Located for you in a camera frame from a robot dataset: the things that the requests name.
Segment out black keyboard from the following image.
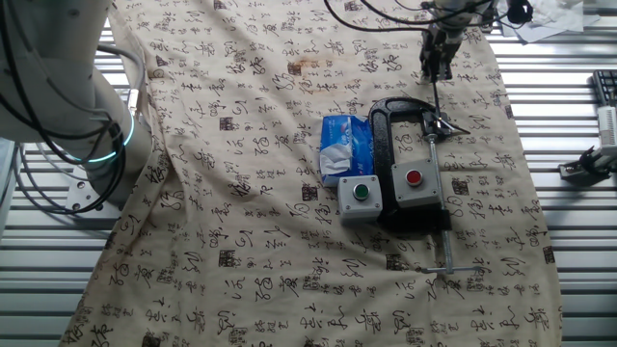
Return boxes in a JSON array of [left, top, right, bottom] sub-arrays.
[[591, 69, 617, 106]]

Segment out grey and black bracket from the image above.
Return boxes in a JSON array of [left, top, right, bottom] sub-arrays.
[[558, 144, 617, 184]]

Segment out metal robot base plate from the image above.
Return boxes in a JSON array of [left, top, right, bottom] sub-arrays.
[[65, 180, 124, 219]]

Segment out black clock movement box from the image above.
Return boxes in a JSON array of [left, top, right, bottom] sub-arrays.
[[421, 111, 454, 142]]

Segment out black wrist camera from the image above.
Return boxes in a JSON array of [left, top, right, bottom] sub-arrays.
[[505, 0, 534, 25]]

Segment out beige calligraphy cloth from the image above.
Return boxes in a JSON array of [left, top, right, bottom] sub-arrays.
[[57, 0, 565, 347]]

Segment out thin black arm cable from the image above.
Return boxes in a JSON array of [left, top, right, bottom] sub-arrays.
[[359, 0, 507, 28]]

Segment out blue tissue pack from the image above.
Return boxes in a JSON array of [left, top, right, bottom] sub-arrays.
[[319, 114, 376, 188]]

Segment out grey ribbed adapter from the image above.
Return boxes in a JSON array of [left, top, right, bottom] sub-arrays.
[[597, 105, 617, 147]]

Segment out white papers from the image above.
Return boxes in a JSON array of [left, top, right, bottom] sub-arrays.
[[496, 0, 602, 43]]

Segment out black C-clamp with screw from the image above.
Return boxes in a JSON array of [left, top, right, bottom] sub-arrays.
[[367, 95, 485, 277]]

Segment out grey box red button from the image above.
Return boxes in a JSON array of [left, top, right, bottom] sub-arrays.
[[389, 157, 443, 209]]

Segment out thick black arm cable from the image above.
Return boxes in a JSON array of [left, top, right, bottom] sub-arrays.
[[322, 0, 433, 35]]

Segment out long black clock hand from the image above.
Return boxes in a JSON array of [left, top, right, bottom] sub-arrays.
[[431, 79, 443, 124]]

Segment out thick grey robot cable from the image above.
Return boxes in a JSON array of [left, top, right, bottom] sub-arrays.
[[95, 42, 147, 117]]

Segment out black cable bundle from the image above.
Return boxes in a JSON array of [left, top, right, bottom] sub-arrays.
[[0, 0, 128, 216]]

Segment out grey box green button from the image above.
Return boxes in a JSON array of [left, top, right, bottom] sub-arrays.
[[335, 173, 385, 227]]

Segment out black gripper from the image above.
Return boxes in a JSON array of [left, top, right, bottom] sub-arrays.
[[418, 19, 465, 85]]

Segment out short black clock hand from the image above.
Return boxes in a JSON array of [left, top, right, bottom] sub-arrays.
[[441, 120, 472, 136]]

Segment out thin light grey cables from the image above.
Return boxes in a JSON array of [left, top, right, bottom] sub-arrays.
[[13, 144, 97, 217]]

